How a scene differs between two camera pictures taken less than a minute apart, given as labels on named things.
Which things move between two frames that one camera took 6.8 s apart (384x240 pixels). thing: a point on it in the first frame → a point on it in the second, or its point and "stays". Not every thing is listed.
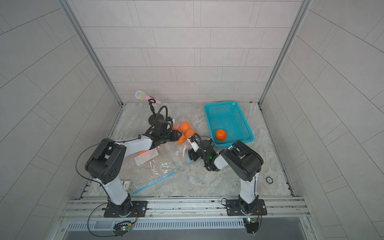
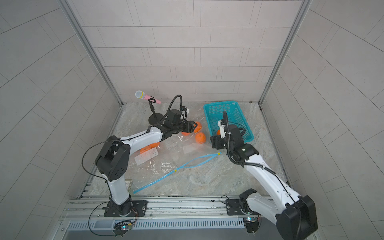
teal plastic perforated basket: x=228 y=117 stays
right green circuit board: x=252 y=224 stays
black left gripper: x=175 y=135 → x=189 y=126
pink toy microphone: x=141 y=95 stays
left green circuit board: x=124 y=230 stays
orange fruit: x=189 y=133 → x=198 y=127
